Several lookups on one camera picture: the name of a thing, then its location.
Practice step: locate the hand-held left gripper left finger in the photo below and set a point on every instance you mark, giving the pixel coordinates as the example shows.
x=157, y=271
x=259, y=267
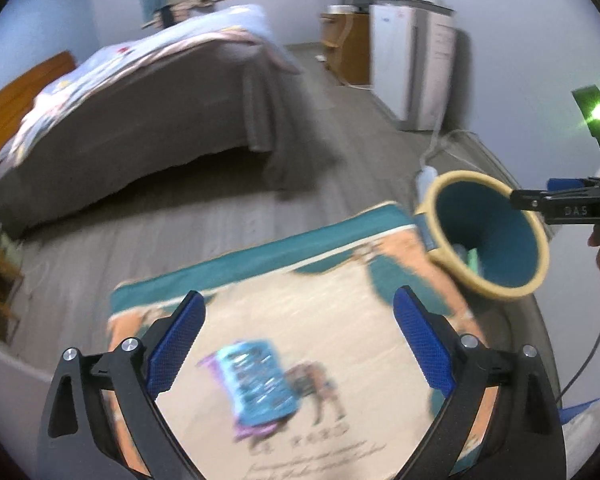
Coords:
x=175, y=345

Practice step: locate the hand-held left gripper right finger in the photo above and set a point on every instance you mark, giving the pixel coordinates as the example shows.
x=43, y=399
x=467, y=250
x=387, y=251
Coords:
x=425, y=345

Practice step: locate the green wrapper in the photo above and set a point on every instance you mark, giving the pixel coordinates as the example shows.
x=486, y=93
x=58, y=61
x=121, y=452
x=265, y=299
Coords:
x=473, y=261

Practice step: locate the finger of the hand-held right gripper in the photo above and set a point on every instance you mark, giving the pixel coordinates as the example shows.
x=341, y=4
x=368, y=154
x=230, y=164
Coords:
x=555, y=206
x=562, y=182

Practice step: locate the wooden cabinet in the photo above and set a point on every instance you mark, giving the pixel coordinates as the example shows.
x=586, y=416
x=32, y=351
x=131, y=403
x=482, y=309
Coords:
x=350, y=45

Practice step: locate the wooden bed frame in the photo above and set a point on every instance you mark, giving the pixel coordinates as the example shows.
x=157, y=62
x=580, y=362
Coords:
x=15, y=95

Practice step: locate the yellow rimmed teal waste bin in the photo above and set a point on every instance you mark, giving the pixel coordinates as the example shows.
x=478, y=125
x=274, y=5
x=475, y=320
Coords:
x=510, y=230

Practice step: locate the light blue quilt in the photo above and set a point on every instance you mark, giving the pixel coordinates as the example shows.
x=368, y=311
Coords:
x=145, y=45

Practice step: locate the blue cloth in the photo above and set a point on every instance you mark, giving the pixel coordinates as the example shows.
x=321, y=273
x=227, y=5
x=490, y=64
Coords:
x=582, y=407

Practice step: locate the purple and teal packet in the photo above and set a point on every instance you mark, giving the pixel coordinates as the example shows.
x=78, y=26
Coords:
x=255, y=380

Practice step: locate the bed with grey cover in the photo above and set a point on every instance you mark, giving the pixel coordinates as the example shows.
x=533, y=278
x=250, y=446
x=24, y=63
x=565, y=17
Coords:
x=170, y=120

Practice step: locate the teal and orange printed mat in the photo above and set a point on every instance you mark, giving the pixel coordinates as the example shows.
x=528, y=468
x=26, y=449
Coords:
x=360, y=320

